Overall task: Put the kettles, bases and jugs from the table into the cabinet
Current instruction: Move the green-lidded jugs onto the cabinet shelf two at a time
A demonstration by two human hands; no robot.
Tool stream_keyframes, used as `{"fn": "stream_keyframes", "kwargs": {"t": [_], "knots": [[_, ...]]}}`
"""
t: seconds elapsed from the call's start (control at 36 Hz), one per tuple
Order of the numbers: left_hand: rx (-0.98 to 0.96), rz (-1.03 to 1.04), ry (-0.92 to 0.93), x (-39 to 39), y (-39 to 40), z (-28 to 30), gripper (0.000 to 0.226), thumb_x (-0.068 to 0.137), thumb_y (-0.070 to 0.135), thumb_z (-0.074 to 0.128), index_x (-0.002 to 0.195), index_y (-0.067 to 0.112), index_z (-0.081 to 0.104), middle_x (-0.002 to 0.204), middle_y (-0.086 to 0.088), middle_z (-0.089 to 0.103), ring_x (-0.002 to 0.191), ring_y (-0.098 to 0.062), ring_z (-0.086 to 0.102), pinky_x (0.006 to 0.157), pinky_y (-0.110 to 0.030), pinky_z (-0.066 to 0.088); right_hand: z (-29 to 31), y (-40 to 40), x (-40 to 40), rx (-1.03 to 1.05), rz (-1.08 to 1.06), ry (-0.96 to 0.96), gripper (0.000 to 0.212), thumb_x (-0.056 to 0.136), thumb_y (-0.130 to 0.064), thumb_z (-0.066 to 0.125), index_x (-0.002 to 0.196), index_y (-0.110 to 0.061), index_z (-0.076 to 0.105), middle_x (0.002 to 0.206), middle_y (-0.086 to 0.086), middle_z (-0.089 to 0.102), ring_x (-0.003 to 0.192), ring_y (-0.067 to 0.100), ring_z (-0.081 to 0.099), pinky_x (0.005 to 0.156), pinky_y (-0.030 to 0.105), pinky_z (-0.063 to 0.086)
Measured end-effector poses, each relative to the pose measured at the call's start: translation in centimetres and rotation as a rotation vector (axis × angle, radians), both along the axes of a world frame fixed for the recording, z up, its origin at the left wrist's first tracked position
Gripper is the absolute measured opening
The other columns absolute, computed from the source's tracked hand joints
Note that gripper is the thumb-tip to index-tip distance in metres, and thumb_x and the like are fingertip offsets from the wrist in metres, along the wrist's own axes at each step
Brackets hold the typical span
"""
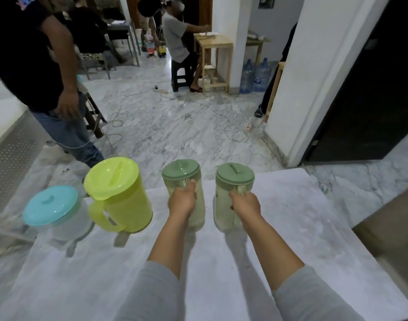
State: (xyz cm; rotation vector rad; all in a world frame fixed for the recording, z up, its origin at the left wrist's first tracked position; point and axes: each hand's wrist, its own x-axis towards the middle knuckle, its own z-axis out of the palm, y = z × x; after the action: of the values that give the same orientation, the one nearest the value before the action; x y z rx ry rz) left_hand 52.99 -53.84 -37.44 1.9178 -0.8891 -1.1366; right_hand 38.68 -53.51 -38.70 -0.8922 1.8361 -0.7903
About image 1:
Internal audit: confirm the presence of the grey metal table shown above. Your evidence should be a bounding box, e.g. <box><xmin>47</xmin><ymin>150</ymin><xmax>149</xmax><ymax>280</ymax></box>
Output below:
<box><xmin>105</xmin><ymin>20</ymin><xmax>141</xmax><ymax>68</ymax></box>

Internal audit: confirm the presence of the person's right hand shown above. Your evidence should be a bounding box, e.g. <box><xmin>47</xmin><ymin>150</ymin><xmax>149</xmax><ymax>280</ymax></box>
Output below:
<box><xmin>228</xmin><ymin>190</ymin><xmax>262</xmax><ymax>225</ymax></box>

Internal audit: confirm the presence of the white folding table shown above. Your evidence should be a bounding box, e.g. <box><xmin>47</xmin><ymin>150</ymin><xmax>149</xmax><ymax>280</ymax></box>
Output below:
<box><xmin>0</xmin><ymin>76</ymin><xmax>52</xmax><ymax>211</ymax></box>

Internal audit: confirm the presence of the blue water jug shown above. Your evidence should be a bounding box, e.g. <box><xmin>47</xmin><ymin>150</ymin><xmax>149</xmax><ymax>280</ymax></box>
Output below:
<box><xmin>240</xmin><ymin>59</ymin><xmax>255</xmax><ymax>95</ymax></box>
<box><xmin>253</xmin><ymin>57</ymin><xmax>272</xmax><ymax>93</ymax></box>

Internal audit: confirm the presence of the person's left forearm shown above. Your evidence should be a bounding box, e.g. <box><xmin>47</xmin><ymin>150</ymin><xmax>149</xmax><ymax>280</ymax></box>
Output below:
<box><xmin>115</xmin><ymin>214</ymin><xmax>195</xmax><ymax>321</ymax></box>

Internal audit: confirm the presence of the person's right forearm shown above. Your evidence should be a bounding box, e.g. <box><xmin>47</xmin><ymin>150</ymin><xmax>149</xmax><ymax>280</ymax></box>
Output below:
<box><xmin>239</xmin><ymin>215</ymin><xmax>367</xmax><ymax>321</ymax></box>

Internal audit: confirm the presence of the green-lid pitcher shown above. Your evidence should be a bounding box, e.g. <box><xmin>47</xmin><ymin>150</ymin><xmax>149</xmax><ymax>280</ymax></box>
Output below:
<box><xmin>161</xmin><ymin>158</ymin><xmax>206</xmax><ymax>231</ymax></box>
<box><xmin>213</xmin><ymin>162</ymin><xmax>256</xmax><ymax>233</ymax></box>

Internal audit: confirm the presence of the light wooden side table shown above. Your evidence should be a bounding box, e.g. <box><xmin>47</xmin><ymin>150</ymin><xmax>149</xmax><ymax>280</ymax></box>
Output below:
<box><xmin>193</xmin><ymin>32</ymin><xmax>235</xmax><ymax>94</ymax></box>
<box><xmin>246</xmin><ymin>29</ymin><xmax>272</xmax><ymax>66</ymax></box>

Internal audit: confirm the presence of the dark wooden stool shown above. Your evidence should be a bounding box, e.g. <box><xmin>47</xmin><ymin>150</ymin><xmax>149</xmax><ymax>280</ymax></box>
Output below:
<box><xmin>83</xmin><ymin>91</ymin><xmax>108</xmax><ymax>139</ymax></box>

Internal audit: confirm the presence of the person's left hand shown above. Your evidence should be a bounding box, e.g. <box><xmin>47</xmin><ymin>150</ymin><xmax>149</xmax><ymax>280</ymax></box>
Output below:
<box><xmin>167</xmin><ymin>179</ymin><xmax>198</xmax><ymax>221</ymax></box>

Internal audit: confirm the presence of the lime green plastic pitcher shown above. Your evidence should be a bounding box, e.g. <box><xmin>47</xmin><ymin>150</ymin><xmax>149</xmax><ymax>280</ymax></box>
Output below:
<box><xmin>83</xmin><ymin>156</ymin><xmax>153</xmax><ymax>234</ymax></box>

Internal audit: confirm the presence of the clear pitcher with teal lid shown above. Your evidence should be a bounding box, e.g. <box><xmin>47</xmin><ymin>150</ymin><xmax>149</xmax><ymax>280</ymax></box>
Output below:
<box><xmin>22</xmin><ymin>185</ymin><xmax>92</xmax><ymax>241</ymax></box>

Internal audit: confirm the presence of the black stool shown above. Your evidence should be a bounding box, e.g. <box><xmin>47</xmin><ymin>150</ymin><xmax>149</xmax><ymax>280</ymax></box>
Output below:
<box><xmin>171</xmin><ymin>59</ymin><xmax>199</xmax><ymax>93</ymax></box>

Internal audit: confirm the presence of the light wooden frame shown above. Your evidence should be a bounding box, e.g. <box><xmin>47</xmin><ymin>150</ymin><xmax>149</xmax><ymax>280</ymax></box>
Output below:
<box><xmin>263</xmin><ymin>62</ymin><xmax>286</xmax><ymax>123</ymax></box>

